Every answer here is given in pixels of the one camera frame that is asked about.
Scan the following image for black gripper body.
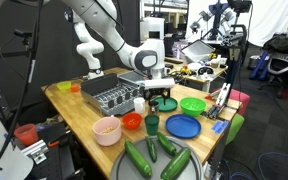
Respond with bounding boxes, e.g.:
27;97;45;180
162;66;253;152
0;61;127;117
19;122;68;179
147;87;172;100

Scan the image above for small steel jug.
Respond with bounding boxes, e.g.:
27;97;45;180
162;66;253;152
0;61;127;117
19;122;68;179
147;100;161;116

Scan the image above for tan poured grains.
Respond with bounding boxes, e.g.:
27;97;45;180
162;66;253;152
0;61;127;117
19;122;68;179
100;126;116;135

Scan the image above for dark green plate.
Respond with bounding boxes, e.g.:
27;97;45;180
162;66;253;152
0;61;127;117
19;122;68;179
153;96;179;114

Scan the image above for white cup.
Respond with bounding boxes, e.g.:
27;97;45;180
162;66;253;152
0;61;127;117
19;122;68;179
133;97;147;115

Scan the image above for dark green cup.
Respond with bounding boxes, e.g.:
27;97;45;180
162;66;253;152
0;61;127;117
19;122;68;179
144;114;161;137

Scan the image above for bright green bowl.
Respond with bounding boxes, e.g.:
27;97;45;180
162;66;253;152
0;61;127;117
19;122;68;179
179;96;207;118

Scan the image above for grey plastic bin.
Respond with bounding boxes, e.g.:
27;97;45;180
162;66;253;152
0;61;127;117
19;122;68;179
118;70;172;98

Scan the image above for blue plate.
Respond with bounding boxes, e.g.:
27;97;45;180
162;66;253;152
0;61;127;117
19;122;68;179
165;113;202;140

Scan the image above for yellow toy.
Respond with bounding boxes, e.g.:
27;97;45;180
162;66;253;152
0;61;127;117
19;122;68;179
179;65;191;76

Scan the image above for black keyboard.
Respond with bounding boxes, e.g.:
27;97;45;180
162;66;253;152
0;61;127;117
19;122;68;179
165;57;185;65

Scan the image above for wooden side desk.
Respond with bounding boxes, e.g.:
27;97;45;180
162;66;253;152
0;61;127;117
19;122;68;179
165;59;228;93

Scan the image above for medium green cucumber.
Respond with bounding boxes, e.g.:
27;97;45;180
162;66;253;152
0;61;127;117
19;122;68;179
156;131;178;157

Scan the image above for grey dish rack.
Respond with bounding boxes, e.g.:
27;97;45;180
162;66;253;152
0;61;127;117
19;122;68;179
80;73;145;117

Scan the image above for white goggles headset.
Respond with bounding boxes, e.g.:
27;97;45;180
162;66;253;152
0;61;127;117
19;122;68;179
197;65;216;76

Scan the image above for small dark green cucumber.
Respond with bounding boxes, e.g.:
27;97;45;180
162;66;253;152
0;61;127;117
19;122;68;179
145;136;158;164

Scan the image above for white and black tool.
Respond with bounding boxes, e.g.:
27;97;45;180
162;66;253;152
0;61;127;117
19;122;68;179
205;82;232;120

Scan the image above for grey tablet screen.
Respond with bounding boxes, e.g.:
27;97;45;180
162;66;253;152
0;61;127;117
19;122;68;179
180;39;216;63

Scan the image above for pink bowl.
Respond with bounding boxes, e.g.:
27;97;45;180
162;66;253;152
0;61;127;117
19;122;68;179
92;115;123;147

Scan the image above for long green cucumber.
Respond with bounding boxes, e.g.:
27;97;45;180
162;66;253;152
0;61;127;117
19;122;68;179
123;138;153;179

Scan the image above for blue tape piece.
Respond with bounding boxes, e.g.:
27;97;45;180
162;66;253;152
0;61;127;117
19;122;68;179
211;120;229;135

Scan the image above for large zucchini with stem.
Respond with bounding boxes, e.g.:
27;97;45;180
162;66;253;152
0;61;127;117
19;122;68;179
159;147;192;180

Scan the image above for white computer tower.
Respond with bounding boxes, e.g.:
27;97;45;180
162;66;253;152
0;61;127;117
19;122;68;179
140;16;167;40

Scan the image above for round grey tray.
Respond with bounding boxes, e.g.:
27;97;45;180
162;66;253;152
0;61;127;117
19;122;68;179
109;134;204;180

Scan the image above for green cushion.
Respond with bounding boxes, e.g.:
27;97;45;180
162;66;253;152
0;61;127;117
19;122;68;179
225;113;246;146

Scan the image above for pink stool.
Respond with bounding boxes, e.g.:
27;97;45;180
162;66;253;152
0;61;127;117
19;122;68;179
228;89;251;116

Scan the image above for lime green small bowl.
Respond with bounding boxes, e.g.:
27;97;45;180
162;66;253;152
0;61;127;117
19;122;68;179
56;80;72;92

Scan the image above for blue multi-head rig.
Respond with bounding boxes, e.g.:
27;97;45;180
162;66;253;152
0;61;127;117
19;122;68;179
189;0;238;41

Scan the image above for black optical breadboard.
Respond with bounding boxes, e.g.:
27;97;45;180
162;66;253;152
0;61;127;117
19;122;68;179
15;128;85;180

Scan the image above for grey office chair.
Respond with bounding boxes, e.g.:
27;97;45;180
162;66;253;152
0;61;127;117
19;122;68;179
258;49;288;99

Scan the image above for black slanted pole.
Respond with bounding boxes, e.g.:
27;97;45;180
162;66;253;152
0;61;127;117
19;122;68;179
0;0;45;180

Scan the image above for red plastic cup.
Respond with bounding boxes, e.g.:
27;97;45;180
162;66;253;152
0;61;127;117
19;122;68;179
13;123;39;147

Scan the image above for dark jacket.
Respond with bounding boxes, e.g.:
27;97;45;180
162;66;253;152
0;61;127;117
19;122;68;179
263;34;288;54

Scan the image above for white domed machine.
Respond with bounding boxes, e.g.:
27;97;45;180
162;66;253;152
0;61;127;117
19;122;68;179
0;111;34;180

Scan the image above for orange clamp handle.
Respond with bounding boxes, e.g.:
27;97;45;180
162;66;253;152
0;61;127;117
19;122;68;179
47;139;61;148

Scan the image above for black camera on pole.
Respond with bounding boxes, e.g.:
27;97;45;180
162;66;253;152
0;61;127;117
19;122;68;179
225;0;253;88

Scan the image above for blue floor cable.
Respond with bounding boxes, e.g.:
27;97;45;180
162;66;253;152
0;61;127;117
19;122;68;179
223;143;288;180

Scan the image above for aluminium extrusion bracket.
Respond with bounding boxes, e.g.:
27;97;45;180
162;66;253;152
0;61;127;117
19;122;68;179
20;139;50;165

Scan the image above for black camera on boom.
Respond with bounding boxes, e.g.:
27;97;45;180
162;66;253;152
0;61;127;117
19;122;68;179
0;28;37;62

